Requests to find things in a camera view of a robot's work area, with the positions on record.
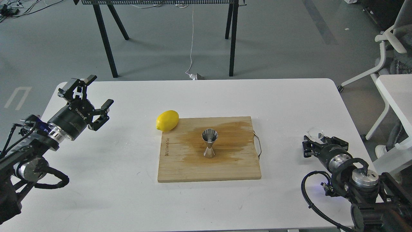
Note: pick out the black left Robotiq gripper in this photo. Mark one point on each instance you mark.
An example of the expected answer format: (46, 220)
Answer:
(79, 112)

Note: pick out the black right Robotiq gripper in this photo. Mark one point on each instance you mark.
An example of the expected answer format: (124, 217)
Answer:
(331, 156)

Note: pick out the small clear glass cup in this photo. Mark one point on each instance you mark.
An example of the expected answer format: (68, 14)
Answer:
(316, 134)

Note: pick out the steel double jigger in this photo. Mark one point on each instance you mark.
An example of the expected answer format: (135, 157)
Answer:
(209, 136)

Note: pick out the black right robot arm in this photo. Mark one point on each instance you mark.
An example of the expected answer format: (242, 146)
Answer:
(378, 202)

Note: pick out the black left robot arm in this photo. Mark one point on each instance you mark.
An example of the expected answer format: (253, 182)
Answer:
(23, 166)

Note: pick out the white sneaker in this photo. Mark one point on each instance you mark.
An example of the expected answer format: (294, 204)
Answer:
(380, 150)

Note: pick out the yellow lemon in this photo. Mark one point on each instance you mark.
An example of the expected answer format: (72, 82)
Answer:
(167, 121)

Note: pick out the white side table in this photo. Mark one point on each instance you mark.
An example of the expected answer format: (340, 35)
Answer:
(396, 93)

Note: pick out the wooden cutting board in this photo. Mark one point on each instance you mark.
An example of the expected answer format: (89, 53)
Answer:
(181, 157)

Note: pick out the person in grey hoodie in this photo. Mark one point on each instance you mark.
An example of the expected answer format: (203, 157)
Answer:
(402, 54)

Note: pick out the white office chair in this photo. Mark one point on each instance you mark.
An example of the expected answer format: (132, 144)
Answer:
(386, 41)

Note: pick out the black metal table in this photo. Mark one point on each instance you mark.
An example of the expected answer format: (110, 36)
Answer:
(154, 25)

